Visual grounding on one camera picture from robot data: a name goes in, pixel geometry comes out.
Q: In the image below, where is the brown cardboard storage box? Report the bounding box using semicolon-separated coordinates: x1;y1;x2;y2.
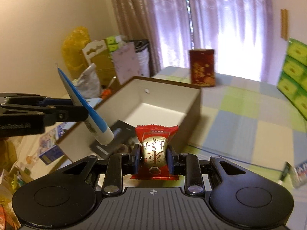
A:
57;76;202;163

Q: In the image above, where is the red gold gift box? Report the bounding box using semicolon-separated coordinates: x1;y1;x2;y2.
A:
189;49;215;87

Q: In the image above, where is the lilac paper gift bag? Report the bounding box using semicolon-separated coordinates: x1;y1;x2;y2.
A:
111;42;141;85

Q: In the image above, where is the blue illustrated flat box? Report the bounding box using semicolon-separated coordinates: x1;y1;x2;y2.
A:
37;122;67;165

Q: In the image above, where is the white crumpled plastic bag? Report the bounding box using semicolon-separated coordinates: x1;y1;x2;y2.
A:
72;63;102;99

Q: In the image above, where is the yellow plastic bag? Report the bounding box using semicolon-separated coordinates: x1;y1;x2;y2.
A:
61;26;91;80

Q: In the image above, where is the checked tablecloth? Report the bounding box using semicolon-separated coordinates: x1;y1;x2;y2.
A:
153;66;307;230

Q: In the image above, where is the blue white tissue pack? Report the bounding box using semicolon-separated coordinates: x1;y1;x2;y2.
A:
278;160;306;188

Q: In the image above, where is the green tissue box stack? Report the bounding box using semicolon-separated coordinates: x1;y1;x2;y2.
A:
277;38;307;118

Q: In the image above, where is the red candy packet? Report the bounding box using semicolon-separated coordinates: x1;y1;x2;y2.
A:
131;124;179;181

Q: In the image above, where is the black shaver product box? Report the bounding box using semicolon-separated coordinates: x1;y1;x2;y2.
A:
89;120;138;159

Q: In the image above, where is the blue white cream tube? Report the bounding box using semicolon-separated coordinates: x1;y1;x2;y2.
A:
57;68;113;145

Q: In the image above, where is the purple curtain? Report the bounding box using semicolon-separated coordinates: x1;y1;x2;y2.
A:
112;0;273;81

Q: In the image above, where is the wooden door handle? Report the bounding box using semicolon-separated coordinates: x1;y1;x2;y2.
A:
281;9;288;41

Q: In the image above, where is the brown white cutout carton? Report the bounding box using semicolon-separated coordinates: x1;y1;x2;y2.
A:
82;40;116;86

